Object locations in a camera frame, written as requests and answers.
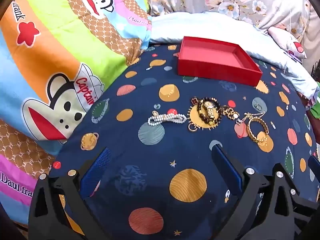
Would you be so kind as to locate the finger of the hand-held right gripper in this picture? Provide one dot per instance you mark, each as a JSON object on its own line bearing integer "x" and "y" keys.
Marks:
{"x": 314, "y": 166}

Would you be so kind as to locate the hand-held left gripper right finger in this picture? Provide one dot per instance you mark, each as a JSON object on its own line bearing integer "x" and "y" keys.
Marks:
{"x": 228, "y": 171}

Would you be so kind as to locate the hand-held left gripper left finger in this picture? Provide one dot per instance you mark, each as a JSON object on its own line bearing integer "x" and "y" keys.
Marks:
{"x": 98, "y": 170}

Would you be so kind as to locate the gold bangle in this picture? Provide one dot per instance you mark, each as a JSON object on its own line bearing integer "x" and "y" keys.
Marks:
{"x": 250, "y": 132}

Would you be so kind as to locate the gold wrist watch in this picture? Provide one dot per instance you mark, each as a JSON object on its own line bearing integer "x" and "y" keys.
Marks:
{"x": 209, "y": 111}

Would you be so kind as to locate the red shallow box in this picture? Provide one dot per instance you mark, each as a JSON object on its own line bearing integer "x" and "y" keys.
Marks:
{"x": 212, "y": 55}

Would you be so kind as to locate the navy planet printed blanket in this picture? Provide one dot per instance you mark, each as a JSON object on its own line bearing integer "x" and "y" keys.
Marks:
{"x": 155, "y": 155}

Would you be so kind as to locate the green cloth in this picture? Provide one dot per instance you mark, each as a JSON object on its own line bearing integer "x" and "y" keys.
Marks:
{"x": 315, "y": 105}

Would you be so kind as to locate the pink plush toy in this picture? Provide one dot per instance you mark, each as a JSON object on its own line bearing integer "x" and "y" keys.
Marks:
{"x": 282, "y": 36}

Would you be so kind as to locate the cartoon monkey quilt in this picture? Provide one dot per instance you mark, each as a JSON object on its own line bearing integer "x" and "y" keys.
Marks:
{"x": 50, "y": 42}

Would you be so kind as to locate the light blue pillow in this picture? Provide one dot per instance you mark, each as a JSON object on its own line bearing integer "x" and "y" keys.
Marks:
{"x": 170, "y": 27}

